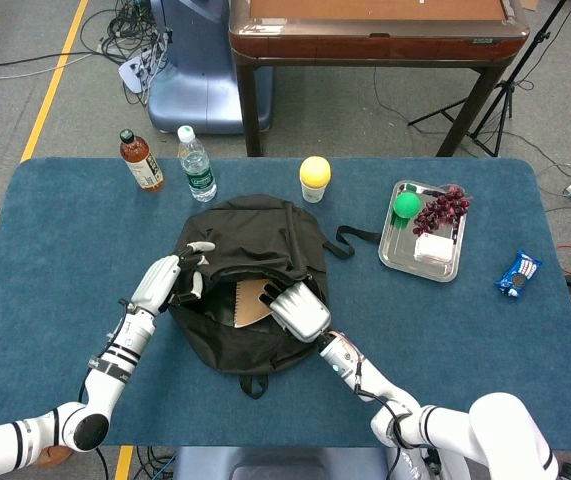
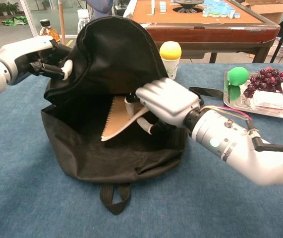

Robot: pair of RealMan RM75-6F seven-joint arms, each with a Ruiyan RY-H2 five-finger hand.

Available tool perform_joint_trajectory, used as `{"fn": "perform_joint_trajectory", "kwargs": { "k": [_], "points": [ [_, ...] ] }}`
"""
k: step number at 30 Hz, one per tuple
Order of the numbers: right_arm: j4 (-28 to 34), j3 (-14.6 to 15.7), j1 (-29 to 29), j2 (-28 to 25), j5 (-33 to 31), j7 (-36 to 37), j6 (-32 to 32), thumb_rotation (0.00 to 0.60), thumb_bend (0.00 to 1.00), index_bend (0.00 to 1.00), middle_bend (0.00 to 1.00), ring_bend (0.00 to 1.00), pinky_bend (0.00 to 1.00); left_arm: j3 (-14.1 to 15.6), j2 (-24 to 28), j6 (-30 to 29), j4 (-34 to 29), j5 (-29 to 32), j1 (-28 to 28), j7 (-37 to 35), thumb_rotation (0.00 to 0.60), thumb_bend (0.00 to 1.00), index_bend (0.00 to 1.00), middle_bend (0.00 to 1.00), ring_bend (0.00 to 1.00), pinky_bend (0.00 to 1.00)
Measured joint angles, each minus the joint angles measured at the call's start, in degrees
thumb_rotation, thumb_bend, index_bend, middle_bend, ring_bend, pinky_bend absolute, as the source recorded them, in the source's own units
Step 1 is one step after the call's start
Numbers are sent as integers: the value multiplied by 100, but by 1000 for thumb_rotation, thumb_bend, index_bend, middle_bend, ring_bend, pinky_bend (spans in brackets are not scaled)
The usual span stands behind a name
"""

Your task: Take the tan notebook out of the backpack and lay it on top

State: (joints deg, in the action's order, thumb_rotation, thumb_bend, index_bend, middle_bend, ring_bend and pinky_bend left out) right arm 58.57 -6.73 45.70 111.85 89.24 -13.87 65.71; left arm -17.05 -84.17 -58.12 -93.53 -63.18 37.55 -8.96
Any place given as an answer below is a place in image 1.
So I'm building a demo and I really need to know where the bunch of red grapes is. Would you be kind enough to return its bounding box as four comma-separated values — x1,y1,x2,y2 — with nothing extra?
412,184,473,238

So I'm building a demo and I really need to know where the grey robot torso base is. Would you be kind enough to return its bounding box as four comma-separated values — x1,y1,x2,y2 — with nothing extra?
172,446,401,480

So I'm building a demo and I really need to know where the brown spiral notebook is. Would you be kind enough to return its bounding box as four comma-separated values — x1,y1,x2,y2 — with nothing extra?
233,278,277,330

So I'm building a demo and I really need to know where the brown mahjong table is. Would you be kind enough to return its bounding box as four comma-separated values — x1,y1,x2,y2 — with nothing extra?
228,0,531,159

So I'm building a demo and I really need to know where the green ball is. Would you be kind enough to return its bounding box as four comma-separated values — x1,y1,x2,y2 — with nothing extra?
393,192,423,220

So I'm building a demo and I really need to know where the black tripod stand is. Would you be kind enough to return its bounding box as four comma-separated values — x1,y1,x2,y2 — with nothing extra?
407,0,571,159

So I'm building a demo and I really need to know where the clear water bottle green label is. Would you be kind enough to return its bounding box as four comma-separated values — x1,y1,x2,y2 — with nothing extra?
176,125,219,203

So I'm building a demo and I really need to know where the blue carpet table mat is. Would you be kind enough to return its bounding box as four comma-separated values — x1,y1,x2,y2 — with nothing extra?
0,157,571,450

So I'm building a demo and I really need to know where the amber tea bottle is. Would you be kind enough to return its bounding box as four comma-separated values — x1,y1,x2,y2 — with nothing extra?
118,128,165,193

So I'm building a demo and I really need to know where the white power strip with plugs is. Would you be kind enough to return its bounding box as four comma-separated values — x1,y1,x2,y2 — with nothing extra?
117,53,160,95

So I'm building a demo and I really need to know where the blue cookie pack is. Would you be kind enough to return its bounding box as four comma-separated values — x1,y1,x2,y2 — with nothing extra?
494,249,543,300

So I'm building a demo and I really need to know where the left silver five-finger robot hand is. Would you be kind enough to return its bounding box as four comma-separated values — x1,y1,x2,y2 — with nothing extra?
129,241,216,317

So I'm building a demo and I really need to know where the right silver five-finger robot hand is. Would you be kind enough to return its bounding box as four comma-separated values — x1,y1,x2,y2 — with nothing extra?
257,277,332,344

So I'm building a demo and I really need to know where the white rectangular block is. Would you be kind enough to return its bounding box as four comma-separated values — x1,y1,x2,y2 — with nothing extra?
413,234,454,265

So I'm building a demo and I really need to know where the silver metal tray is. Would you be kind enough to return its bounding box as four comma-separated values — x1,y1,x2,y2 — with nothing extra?
378,179,469,284

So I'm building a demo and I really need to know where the blue-grey machine pedestal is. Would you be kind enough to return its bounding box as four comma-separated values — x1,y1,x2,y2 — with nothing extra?
146,0,275,135

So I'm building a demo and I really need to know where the black fabric backpack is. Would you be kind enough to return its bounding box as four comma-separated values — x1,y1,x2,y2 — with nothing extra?
167,194,382,400

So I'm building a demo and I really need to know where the tangled black cable bundle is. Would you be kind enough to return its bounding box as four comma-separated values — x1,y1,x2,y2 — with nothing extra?
79,0,169,106

